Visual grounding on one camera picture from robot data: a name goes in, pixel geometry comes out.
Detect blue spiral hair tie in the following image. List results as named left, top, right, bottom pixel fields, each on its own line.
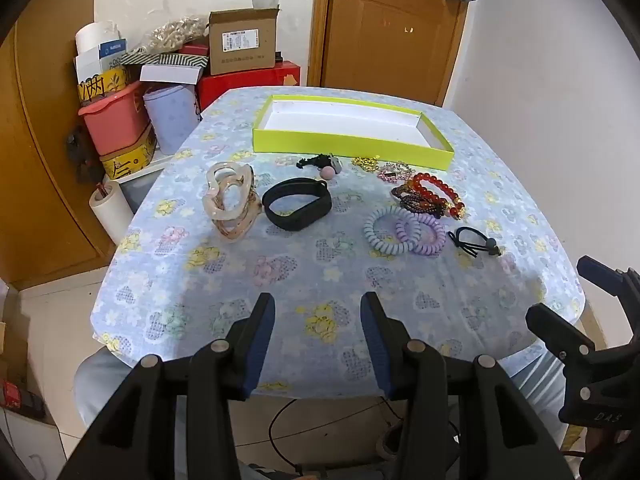
left=363, top=205, right=422, bottom=257

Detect purple spiral hair tie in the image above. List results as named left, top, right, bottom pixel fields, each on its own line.
left=395, top=212, right=447, bottom=256

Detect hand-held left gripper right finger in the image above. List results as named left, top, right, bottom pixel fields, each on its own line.
left=360, top=291, right=576, bottom=480

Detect red floor object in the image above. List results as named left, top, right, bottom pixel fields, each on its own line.
left=0, top=379, right=47, bottom=422

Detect white flat box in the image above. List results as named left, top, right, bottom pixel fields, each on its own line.
left=140, top=64, right=204, bottom=86

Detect person's trouser leg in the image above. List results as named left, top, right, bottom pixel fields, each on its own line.
left=500, top=349, right=572, bottom=428
left=74, top=347, right=137, bottom=413

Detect open cardboard box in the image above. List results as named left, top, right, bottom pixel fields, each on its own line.
left=207, top=5, right=281, bottom=76

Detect pink rhinestone hair clip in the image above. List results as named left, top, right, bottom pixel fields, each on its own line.
left=377, top=161, right=414, bottom=184

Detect person's right trouser leg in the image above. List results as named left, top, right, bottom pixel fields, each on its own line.
left=500, top=349, right=572, bottom=428

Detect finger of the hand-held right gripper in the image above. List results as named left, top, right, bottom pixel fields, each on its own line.
left=576, top=255, right=640, bottom=311
left=525, top=302, right=598, bottom=363

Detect white plastic storage box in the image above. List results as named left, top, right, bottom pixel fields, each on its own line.
left=120, top=149, right=173, bottom=213

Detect pink plastic basket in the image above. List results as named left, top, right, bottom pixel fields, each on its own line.
left=77, top=81, right=154, bottom=157

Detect blue floral tablecloth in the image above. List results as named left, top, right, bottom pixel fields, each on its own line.
left=90, top=87, right=587, bottom=402

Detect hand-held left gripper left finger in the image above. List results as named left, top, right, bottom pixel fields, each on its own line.
left=57, top=292, right=277, bottom=480

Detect black teal bead hair tie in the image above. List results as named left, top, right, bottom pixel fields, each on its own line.
left=447, top=226, right=503, bottom=259

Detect lavender plastic bin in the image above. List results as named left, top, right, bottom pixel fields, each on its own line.
left=143, top=85, right=201, bottom=156

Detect red bead bracelet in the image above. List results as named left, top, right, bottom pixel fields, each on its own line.
left=410, top=172, right=469, bottom=220

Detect large red box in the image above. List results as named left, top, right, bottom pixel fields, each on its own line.
left=195, top=60, right=302, bottom=112

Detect black wristband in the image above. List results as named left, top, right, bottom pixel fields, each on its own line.
left=262, top=177, right=333, bottom=231

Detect white paper roll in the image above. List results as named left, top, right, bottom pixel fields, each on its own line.
left=89, top=180, right=135, bottom=246
left=75, top=21, right=123, bottom=54

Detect bag of nuts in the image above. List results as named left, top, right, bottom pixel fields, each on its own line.
left=135, top=17, right=211, bottom=54

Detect brown wooden door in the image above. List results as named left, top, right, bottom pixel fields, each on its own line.
left=320, top=0, right=469, bottom=107

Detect yellow-green shallow box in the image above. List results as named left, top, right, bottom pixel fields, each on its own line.
left=252, top=94, right=456, bottom=170

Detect wooden wardrobe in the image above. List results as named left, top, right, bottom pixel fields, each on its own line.
left=0, top=0, right=147, bottom=291

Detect white and blue carton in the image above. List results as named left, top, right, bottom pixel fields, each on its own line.
left=75, top=39, right=126, bottom=84

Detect striped flat box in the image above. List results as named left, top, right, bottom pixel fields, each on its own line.
left=122, top=52, right=211, bottom=69

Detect pink ball hair tie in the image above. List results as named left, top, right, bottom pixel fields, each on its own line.
left=296, top=152, right=345, bottom=181

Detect grey tape roll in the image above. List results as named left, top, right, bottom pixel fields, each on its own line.
left=375, top=421, right=417, bottom=462

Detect black cable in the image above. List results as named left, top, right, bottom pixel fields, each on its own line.
left=269, top=395, right=461, bottom=480

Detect person's left trouser leg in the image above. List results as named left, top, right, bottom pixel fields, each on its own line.
left=74, top=347, right=137, bottom=413

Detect dark brown bead bracelet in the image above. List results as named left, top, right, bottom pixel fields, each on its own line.
left=390, top=180, right=448, bottom=220

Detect yellow printed tin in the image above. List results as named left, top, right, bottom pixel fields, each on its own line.
left=77, top=66, right=132, bottom=106
left=100, top=125, right=157, bottom=181

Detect translucent beige hair claws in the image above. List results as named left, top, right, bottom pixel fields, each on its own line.
left=202, top=161, right=262, bottom=244

